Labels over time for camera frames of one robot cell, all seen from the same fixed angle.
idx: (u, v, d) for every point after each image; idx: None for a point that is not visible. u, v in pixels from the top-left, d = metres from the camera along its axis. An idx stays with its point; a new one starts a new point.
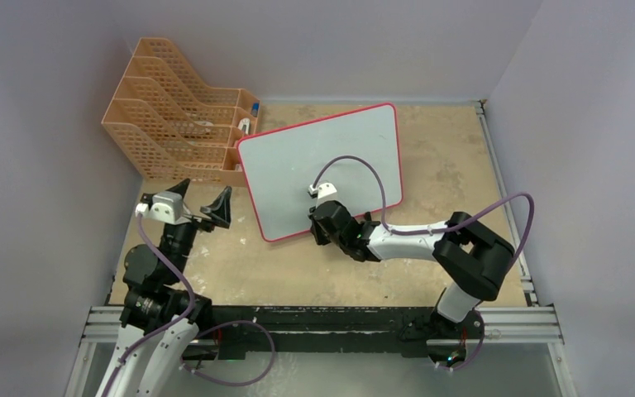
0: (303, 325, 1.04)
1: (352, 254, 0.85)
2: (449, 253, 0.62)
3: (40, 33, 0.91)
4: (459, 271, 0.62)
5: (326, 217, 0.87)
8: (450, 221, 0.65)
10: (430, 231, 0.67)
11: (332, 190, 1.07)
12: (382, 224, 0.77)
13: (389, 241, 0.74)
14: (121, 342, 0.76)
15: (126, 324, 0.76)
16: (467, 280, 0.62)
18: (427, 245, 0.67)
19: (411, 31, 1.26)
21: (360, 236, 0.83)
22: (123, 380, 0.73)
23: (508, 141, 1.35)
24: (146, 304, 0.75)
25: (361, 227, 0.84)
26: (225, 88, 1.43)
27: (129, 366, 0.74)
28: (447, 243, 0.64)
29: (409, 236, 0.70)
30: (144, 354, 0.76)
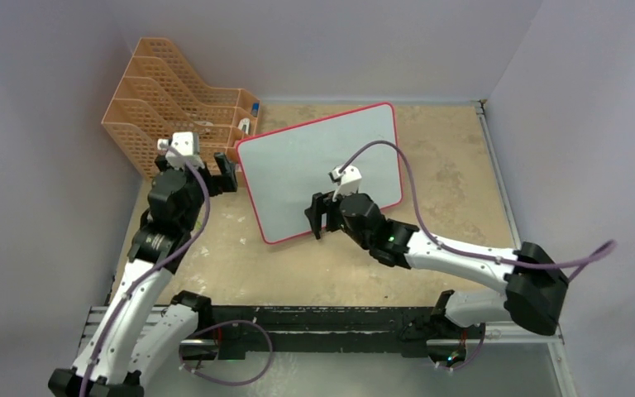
0: (303, 325, 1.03)
1: (379, 258, 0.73)
2: (525, 292, 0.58)
3: (40, 32, 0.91)
4: (523, 306, 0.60)
5: (358, 214, 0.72)
8: (525, 254, 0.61)
10: (498, 259, 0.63)
11: (360, 174, 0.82)
12: (428, 235, 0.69)
13: (439, 259, 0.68)
14: (126, 277, 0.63)
15: (134, 258, 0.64)
16: (526, 313, 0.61)
18: (491, 273, 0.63)
19: (411, 30, 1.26)
21: (394, 239, 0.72)
22: (125, 322, 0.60)
23: (508, 141, 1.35)
24: (156, 241, 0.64)
25: (392, 227, 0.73)
26: (225, 88, 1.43)
27: (134, 304, 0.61)
28: (522, 279, 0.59)
29: (470, 260, 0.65)
30: (152, 293, 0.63)
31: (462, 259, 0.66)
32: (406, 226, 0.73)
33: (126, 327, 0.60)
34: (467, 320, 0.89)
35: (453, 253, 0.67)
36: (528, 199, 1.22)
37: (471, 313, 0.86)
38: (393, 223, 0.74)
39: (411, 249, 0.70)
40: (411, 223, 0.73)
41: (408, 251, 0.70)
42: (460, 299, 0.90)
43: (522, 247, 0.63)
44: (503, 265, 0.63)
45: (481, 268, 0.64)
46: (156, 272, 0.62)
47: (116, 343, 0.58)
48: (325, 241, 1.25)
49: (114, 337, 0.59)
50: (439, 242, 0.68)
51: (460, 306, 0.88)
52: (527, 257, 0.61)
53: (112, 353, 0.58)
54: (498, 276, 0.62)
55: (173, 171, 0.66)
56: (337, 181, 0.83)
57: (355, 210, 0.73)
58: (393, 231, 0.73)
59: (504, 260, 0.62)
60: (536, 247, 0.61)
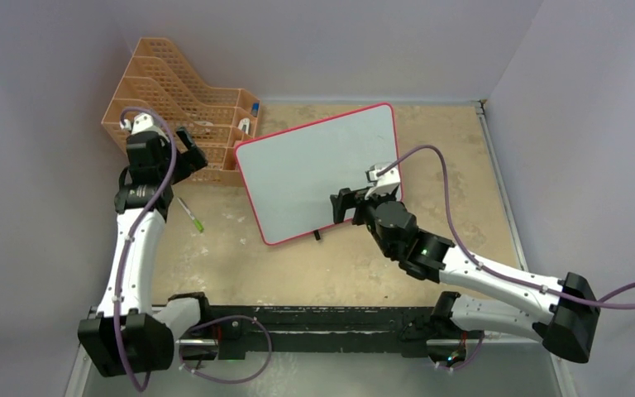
0: (303, 325, 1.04)
1: (408, 270, 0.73)
2: (570, 324, 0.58)
3: (40, 32, 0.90)
4: (563, 337, 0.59)
5: (396, 226, 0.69)
8: (569, 285, 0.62)
10: (544, 289, 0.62)
11: (399, 178, 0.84)
12: (469, 254, 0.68)
13: (478, 279, 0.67)
14: (121, 227, 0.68)
15: (123, 211, 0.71)
16: (564, 343, 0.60)
18: (535, 301, 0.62)
19: (411, 30, 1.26)
21: (427, 253, 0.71)
22: (136, 262, 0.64)
23: (508, 141, 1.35)
24: (140, 192, 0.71)
25: (424, 239, 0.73)
26: (225, 88, 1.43)
27: (140, 245, 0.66)
28: (569, 310, 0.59)
29: (513, 286, 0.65)
30: (151, 236, 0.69)
31: (503, 283, 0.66)
32: (441, 240, 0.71)
33: (139, 265, 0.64)
34: (475, 326, 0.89)
35: (494, 277, 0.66)
36: (527, 199, 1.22)
37: (484, 322, 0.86)
38: (427, 235, 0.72)
39: (446, 266, 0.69)
40: (446, 237, 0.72)
41: (444, 268, 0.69)
42: (471, 306, 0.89)
43: (565, 278, 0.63)
44: (549, 295, 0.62)
45: (524, 295, 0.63)
46: (150, 215, 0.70)
47: (136, 279, 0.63)
48: (325, 241, 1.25)
49: (131, 277, 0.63)
50: (479, 263, 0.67)
51: (473, 314, 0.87)
52: (571, 289, 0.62)
53: (134, 288, 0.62)
54: (543, 306, 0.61)
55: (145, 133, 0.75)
56: (374, 183, 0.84)
57: (393, 222, 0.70)
58: (424, 243, 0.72)
59: (551, 290, 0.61)
60: (580, 279, 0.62)
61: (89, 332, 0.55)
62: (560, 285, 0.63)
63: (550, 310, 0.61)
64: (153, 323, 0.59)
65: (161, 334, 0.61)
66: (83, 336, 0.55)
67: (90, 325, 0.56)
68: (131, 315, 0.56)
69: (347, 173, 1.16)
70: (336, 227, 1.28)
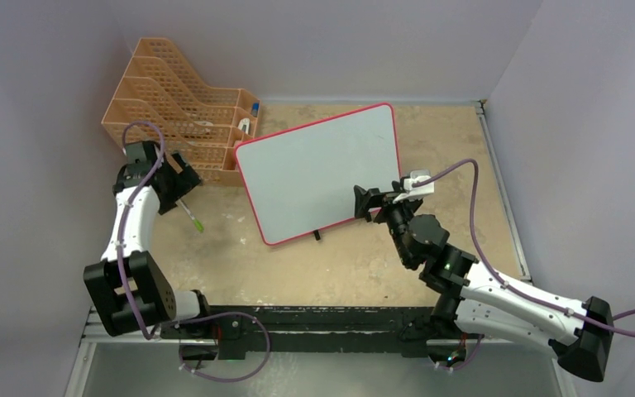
0: (303, 325, 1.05)
1: (431, 284, 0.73)
2: (594, 349, 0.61)
3: (39, 33, 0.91)
4: (583, 358, 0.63)
5: (431, 242, 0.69)
8: (593, 309, 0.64)
10: (570, 312, 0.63)
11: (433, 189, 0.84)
12: (494, 273, 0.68)
13: (502, 298, 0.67)
14: (120, 199, 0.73)
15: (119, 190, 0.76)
16: (581, 363, 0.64)
18: (560, 322, 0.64)
19: (411, 30, 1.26)
21: (451, 267, 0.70)
22: (136, 218, 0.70)
23: (508, 141, 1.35)
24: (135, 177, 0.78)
25: (446, 253, 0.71)
26: (225, 88, 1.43)
27: (139, 209, 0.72)
28: (593, 335, 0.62)
29: (537, 308, 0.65)
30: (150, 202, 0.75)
31: (530, 304, 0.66)
32: (464, 255, 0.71)
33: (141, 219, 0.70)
34: (478, 329, 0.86)
35: (520, 297, 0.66)
36: (527, 199, 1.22)
37: (487, 327, 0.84)
38: (449, 249, 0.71)
39: (470, 283, 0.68)
40: (470, 253, 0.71)
41: (469, 284, 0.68)
42: (478, 311, 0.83)
43: (589, 301, 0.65)
44: (573, 318, 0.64)
45: (549, 317, 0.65)
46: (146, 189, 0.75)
47: (137, 230, 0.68)
48: (326, 241, 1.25)
49: (132, 229, 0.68)
50: (504, 282, 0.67)
51: (480, 321, 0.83)
52: (595, 312, 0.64)
53: (135, 237, 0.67)
54: (568, 328, 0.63)
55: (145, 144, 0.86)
56: (409, 190, 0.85)
57: (427, 236, 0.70)
58: (446, 257, 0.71)
59: (577, 315, 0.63)
60: (602, 303, 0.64)
61: (96, 275, 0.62)
62: (583, 308, 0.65)
63: (575, 332, 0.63)
64: (154, 265, 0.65)
65: (162, 282, 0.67)
66: (91, 279, 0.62)
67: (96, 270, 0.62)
68: (132, 256, 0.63)
69: (347, 173, 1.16)
70: (336, 227, 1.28)
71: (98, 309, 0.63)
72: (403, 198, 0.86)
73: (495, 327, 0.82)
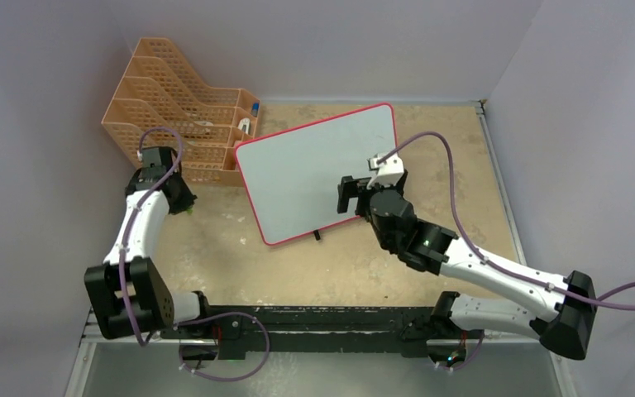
0: (303, 325, 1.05)
1: (410, 262, 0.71)
2: (577, 325, 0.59)
3: (40, 33, 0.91)
4: (565, 336, 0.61)
5: (391, 213, 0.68)
8: (575, 284, 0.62)
10: (549, 286, 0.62)
11: (402, 169, 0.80)
12: (473, 247, 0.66)
13: (481, 275, 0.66)
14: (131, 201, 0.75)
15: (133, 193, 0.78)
16: (564, 340, 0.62)
18: (540, 298, 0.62)
19: (411, 31, 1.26)
21: (429, 243, 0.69)
22: (142, 226, 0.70)
23: (508, 141, 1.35)
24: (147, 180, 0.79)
25: (425, 230, 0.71)
26: (225, 88, 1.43)
27: (145, 214, 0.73)
28: (575, 310, 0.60)
29: (518, 284, 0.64)
30: (158, 210, 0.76)
31: (509, 279, 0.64)
32: (444, 231, 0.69)
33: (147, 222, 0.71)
34: (474, 325, 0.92)
35: (500, 272, 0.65)
36: (527, 199, 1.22)
37: (483, 321, 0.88)
38: (429, 227, 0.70)
39: (450, 258, 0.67)
40: (450, 229, 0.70)
41: (448, 260, 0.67)
42: (470, 305, 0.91)
43: (570, 276, 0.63)
44: (554, 294, 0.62)
45: (529, 292, 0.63)
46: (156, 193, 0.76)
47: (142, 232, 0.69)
48: (326, 241, 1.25)
49: (137, 234, 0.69)
50: (484, 257, 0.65)
51: (471, 313, 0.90)
52: (577, 286, 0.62)
53: (139, 242, 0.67)
54: (548, 303, 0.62)
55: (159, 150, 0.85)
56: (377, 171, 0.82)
57: (389, 209, 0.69)
58: (424, 233, 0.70)
59: (557, 289, 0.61)
60: (584, 278, 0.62)
61: (96, 276, 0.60)
62: (565, 284, 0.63)
63: (556, 308, 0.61)
64: (155, 273, 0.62)
65: (162, 290, 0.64)
66: (91, 279, 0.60)
67: (97, 270, 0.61)
68: (133, 263, 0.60)
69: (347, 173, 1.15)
70: (336, 228, 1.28)
71: (96, 312, 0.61)
72: (376, 179, 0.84)
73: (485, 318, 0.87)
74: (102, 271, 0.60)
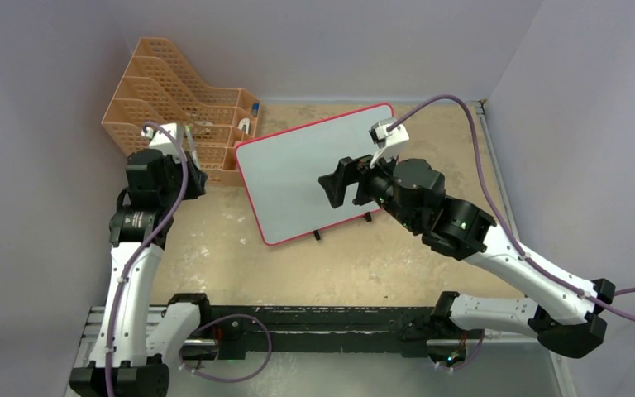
0: (303, 325, 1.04)
1: (437, 246, 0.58)
2: (601, 334, 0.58)
3: (40, 33, 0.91)
4: (582, 341, 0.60)
5: (420, 186, 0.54)
8: (604, 293, 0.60)
10: (585, 294, 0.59)
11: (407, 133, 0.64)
12: (514, 241, 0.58)
13: (519, 271, 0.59)
14: (116, 262, 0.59)
15: (118, 242, 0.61)
16: (571, 344, 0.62)
18: (571, 304, 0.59)
19: (411, 31, 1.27)
21: (465, 227, 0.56)
22: (131, 304, 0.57)
23: (508, 141, 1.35)
24: (136, 219, 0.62)
25: (459, 208, 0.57)
26: (225, 88, 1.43)
27: (135, 284, 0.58)
28: (600, 318, 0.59)
29: (554, 287, 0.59)
30: (149, 270, 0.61)
31: (545, 280, 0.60)
32: (482, 216, 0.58)
33: (136, 300, 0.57)
34: (474, 325, 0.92)
35: (539, 273, 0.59)
36: (527, 200, 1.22)
37: (483, 320, 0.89)
38: (463, 203, 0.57)
39: (487, 248, 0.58)
40: (488, 213, 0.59)
41: (485, 250, 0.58)
42: (470, 304, 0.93)
43: (598, 284, 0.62)
44: (584, 301, 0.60)
45: (562, 297, 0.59)
46: (147, 250, 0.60)
47: (132, 314, 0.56)
48: (326, 241, 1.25)
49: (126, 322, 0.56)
50: (525, 253, 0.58)
51: (470, 312, 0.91)
52: (605, 295, 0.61)
53: (128, 337, 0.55)
54: (580, 312, 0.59)
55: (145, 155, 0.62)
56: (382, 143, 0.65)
57: (414, 181, 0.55)
58: (456, 212, 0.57)
59: (591, 298, 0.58)
60: (610, 285, 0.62)
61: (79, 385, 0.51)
62: (594, 292, 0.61)
63: (585, 317, 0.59)
64: (145, 374, 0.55)
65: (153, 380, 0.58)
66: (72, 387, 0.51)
67: (81, 379, 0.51)
68: (121, 373, 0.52)
69: None
70: (336, 228, 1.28)
71: None
72: (380, 155, 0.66)
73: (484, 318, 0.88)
74: (83, 380, 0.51)
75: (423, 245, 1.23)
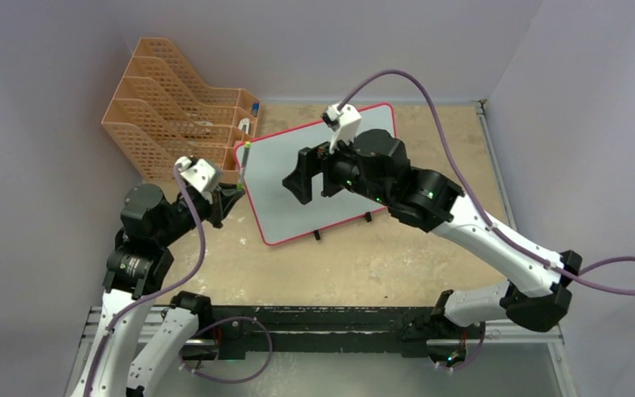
0: (303, 325, 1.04)
1: (404, 217, 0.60)
2: (565, 304, 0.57)
3: (39, 32, 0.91)
4: (546, 311, 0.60)
5: (379, 154, 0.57)
8: (570, 263, 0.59)
10: (550, 263, 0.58)
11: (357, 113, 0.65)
12: (481, 210, 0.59)
13: (484, 241, 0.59)
14: (105, 309, 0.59)
15: (111, 288, 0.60)
16: (538, 317, 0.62)
18: (537, 275, 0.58)
19: (411, 31, 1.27)
21: (432, 196, 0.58)
22: (112, 358, 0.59)
23: (508, 141, 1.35)
24: (131, 265, 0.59)
25: (426, 178, 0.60)
26: (224, 88, 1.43)
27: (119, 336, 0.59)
28: (566, 289, 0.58)
29: (519, 256, 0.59)
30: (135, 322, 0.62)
31: (511, 250, 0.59)
32: (450, 185, 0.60)
33: (116, 355, 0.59)
34: (467, 320, 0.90)
35: (503, 241, 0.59)
36: (528, 200, 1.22)
37: (469, 313, 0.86)
38: (430, 174, 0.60)
39: (454, 219, 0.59)
40: (455, 184, 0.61)
41: (451, 220, 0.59)
42: (460, 298, 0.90)
43: (565, 255, 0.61)
44: (551, 272, 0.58)
45: (528, 268, 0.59)
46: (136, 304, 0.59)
47: (112, 367, 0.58)
48: (325, 241, 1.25)
49: (104, 375, 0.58)
50: (492, 223, 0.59)
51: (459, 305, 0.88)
52: (570, 266, 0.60)
53: (103, 390, 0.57)
54: (545, 282, 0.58)
55: (141, 200, 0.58)
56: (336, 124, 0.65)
57: (375, 150, 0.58)
58: (423, 183, 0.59)
59: (556, 269, 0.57)
60: (577, 257, 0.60)
61: None
62: (561, 263, 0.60)
63: (551, 287, 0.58)
64: None
65: None
66: None
67: None
68: None
69: None
70: (336, 228, 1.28)
71: None
72: (337, 137, 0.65)
73: (468, 309, 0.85)
74: None
75: (423, 245, 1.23)
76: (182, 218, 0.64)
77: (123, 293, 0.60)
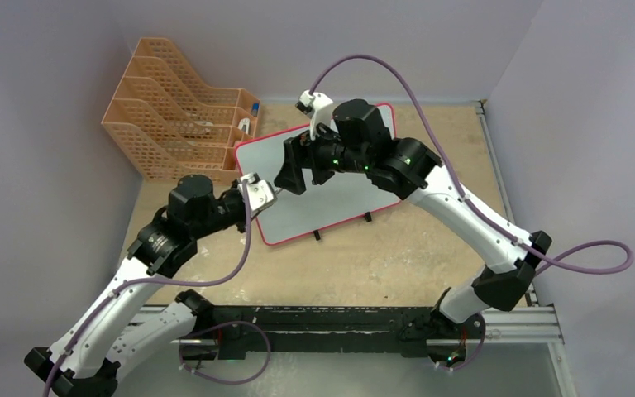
0: (303, 325, 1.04)
1: (382, 182, 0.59)
2: (527, 280, 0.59)
3: (39, 33, 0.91)
4: (509, 287, 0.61)
5: (353, 117, 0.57)
8: (539, 242, 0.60)
10: (518, 239, 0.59)
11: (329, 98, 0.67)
12: (455, 181, 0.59)
13: (456, 212, 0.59)
14: (119, 274, 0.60)
15: (132, 255, 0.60)
16: (503, 292, 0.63)
18: (503, 250, 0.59)
19: (411, 31, 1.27)
21: (410, 162, 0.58)
22: (101, 324, 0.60)
23: (508, 141, 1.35)
24: (158, 242, 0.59)
25: (406, 146, 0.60)
26: (225, 88, 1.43)
27: (120, 303, 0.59)
28: (531, 267, 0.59)
29: (488, 230, 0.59)
30: (138, 301, 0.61)
31: (480, 223, 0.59)
32: (428, 155, 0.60)
33: (100, 332, 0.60)
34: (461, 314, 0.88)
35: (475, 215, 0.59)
36: (528, 200, 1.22)
37: (460, 304, 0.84)
38: (411, 142, 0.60)
39: (429, 186, 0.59)
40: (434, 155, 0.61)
41: (426, 188, 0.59)
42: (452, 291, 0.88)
43: (534, 235, 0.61)
44: (518, 248, 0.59)
45: (496, 241, 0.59)
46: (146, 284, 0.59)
47: (100, 332, 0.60)
48: (326, 241, 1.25)
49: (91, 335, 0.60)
50: (464, 194, 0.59)
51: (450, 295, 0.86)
52: (540, 246, 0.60)
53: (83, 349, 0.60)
54: (510, 257, 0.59)
55: (193, 187, 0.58)
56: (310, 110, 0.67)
57: (350, 114, 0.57)
58: (403, 150, 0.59)
59: (523, 245, 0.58)
60: (546, 237, 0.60)
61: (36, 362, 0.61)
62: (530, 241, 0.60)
63: (515, 263, 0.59)
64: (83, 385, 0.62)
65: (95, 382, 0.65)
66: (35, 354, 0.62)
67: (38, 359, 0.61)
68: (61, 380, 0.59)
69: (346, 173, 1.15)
70: (336, 228, 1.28)
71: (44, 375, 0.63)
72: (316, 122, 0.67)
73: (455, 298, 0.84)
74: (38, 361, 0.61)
75: (423, 245, 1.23)
76: (222, 215, 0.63)
77: (142, 265, 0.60)
